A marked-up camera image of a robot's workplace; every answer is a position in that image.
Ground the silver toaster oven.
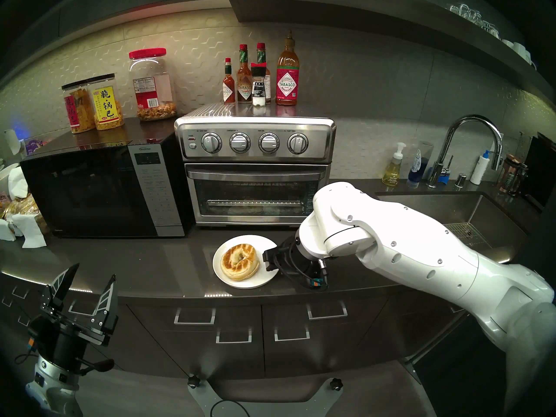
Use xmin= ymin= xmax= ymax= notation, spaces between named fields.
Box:
xmin=174 ymin=103 xmax=337 ymax=228

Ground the black coffee machine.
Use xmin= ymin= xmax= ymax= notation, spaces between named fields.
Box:
xmin=521 ymin=132 xmax=556 ymax=210

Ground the red lid plastic jar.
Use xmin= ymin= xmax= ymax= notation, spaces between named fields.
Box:
xmin=129 ymin=48 xmax=178 ymax=122

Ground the red label snack jar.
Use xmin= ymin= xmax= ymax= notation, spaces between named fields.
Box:
xmin=61 ymin=80 xmax=96 ymax=134

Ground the black base cable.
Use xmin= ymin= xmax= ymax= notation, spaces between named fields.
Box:
xmin=211 ymin=399 xmax=251 ymax=417

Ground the green label Tabasco bottle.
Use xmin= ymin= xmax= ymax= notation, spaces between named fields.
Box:
xmin=256 ymin=43 xmax=271 ymax=104

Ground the orange tagged left gripper cable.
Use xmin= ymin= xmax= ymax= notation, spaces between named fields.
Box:
xmin=15 ymin=337 xmax=37 ymax=365

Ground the large Tabasco bottle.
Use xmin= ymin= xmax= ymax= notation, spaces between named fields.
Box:
xmin=276 ymin=31 xmax=300 ymax=106

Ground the dark wall shelf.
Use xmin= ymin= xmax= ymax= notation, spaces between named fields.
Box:
xmin=230 ymin=0 xmax=556 ymax=104

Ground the toasted bagel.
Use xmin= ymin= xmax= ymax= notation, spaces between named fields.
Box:
xmin=220 ymin=244 xmax=260 ymax=281

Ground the medium orange Tabasco bottle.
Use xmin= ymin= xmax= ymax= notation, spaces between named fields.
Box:
xmin=236 ymin=44 xmax=253 ymax=104

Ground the white bowl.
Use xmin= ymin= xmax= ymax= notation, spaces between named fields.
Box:
xmin=0 ymin=162 xmax=20 ymax=195

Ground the black salt grinder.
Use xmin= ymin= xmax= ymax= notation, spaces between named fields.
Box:
xmin=251 ymin=63 xmax=267 ymax=107

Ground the bagged bread loaf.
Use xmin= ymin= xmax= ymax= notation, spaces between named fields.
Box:
xmin=0 ymin=194 xmax=48 ymax=234

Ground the black microwave oven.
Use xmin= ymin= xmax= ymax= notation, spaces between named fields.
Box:
xmin=20 ymin=116 xmax=194 ymax=239

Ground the dark base cabinet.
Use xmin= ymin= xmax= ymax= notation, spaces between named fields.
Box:
xmin=0 ymin=271 xmax=500 ymax=380

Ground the chrome gooseneck faucet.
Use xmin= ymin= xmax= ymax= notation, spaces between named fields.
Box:
xmin=427 ymin=114 xmax=504 ymax=189

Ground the yellow label snack jar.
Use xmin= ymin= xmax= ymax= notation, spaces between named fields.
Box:
xmin=88 ymin=73 xmax=125 ymax=131

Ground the dark upper cabinet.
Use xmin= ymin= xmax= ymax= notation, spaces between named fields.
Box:
xmin=0 ymin=0 xmax=237 ymax=80

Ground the white tissue paper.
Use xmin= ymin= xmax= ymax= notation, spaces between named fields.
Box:
xmin=7 ymin=166 xmax=29 ymax=200

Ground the small Tabasco bottle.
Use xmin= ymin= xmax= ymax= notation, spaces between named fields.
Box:
xmin=222 ymin=58 xmax=235 ymax=105

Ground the yellow hand soap dispenser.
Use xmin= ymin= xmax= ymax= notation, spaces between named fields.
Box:
xmin=382 ymin=142 xmax=407 ymax=187

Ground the grey robot base frame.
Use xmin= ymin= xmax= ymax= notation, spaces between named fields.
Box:
xmin=187 ymin=375 xmax=344 ymax=417

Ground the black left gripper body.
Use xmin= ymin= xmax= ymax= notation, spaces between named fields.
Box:
xmin=27 ymin=308 xmax=113 ymax=376

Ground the white bottle blue cap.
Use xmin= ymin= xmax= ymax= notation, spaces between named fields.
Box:
xmin=470 ymin=150 xmax=490 ymax=185

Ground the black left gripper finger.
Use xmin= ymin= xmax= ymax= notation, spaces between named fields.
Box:
xmin=90 ymin=274 xmax=119 ymax=335
xmin=40 ymin=263 xmax=80 ymax=313

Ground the large white paper sheet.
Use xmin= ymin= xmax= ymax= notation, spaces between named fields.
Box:
xmin=11 ymin=213 xmax=47 ymax=248

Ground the silver oven knob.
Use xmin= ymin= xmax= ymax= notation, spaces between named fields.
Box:
xmin=258 ymin=132 xmax=281 ymax=155
xmin=287 ymin=132 xmax=309 ymax=155
xmin=229 ymin=132 xmax=252 ymax=154
xmin=201 ymin=132 xmax=223 ymax=154

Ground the copper glass french press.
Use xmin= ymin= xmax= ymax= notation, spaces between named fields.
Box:
xmin=497 ymin=155 xmax=528 ymax=197

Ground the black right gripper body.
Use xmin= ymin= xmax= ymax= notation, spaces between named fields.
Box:
xmin=278 ymin=238 xmax=327 ymax=287

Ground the white round plate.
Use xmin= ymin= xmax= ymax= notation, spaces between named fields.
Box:
xmin=212 ymin=235 xmax=279 ymax=289

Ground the glass oven door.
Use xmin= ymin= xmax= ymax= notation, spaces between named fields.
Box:
xmin=185 ymin=163 xmax=328 ymax=225

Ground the blue dish soap bottle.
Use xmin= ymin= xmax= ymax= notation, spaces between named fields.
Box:
xmin=406 ymin=142 xmax=435 ymax=189

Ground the wire sink grid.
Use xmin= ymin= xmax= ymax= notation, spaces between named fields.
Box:
xmin=443 ymin=223 xmax=493 ymax=252

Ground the stainless steel sink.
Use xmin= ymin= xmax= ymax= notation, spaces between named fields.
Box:
xmin=376 ymin=191 xmax=530 ymax=265

